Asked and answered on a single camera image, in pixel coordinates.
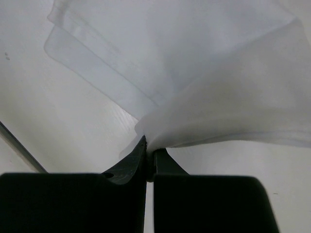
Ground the white skirt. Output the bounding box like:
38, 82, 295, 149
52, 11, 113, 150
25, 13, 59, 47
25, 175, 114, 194
45, 0, 311, 152

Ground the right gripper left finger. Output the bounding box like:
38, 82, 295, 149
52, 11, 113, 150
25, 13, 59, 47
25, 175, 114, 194
0, 137, 147, 233

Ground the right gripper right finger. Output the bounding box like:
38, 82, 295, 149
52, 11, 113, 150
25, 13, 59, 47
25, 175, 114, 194
154, 149, 279, 233

